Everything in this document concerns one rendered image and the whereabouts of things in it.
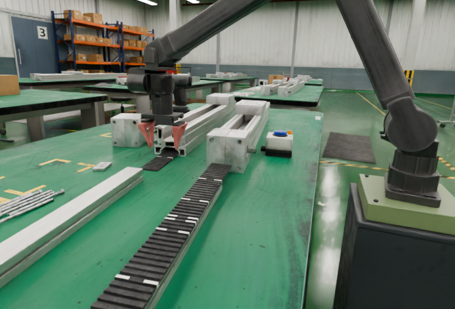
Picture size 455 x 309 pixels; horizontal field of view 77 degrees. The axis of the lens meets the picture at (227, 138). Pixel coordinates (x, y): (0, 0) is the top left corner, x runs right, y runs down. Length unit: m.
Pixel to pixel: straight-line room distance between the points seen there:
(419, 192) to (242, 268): 0.37
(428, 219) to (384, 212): 0.07
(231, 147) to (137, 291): 0.45
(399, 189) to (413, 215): 0.06
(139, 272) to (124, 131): 0.66
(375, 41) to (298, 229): 0.37
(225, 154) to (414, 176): 0.41
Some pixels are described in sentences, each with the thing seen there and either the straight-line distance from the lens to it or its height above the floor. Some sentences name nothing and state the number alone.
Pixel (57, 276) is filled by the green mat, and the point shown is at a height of 0.78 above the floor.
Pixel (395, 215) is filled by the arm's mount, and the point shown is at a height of 0.80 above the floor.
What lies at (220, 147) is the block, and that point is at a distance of 0.73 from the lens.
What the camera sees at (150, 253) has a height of 0.81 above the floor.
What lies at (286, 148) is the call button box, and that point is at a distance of 0.88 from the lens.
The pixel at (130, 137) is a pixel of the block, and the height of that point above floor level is 0.81.
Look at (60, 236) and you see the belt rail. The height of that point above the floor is 0.79.
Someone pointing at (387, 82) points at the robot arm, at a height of 1.02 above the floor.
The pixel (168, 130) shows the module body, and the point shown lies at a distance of 0.91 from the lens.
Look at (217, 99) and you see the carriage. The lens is 1.39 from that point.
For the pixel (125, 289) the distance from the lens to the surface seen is 0.36.
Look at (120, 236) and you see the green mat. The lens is 0.50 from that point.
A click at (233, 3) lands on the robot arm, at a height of 1.18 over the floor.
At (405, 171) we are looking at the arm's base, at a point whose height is 0.86.
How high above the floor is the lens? 1.04
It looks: 14 degrees down
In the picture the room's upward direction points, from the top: 2 degrees clockwise
